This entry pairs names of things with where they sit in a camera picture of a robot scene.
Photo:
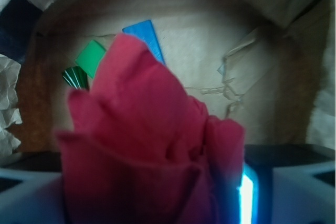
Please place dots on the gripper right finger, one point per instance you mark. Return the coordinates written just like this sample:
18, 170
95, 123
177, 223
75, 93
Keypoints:
288, 183

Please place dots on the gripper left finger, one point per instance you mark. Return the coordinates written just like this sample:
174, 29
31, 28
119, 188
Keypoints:
31, 188

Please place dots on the red paper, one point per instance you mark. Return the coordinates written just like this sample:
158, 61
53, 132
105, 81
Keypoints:
144, 151

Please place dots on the orange plastic toy carrot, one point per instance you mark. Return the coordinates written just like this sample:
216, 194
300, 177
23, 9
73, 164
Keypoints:
76, 78

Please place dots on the brown paper bag container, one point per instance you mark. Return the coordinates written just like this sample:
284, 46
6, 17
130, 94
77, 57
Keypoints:
268, 64

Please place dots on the green wooden block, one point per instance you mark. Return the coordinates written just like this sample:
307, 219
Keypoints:
89, 59

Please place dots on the blue wooden block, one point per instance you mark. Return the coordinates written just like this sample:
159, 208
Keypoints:
145, 31

